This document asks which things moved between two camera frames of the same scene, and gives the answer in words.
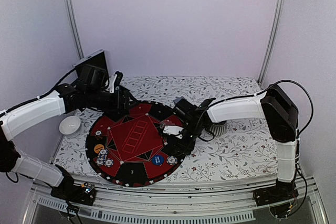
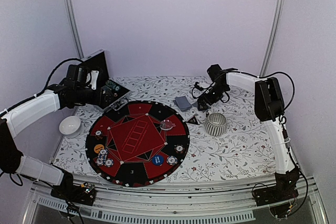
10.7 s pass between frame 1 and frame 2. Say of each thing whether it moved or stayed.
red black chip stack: stayed
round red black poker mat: stayed
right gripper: moved
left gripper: moved
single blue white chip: stayed
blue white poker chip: stayed
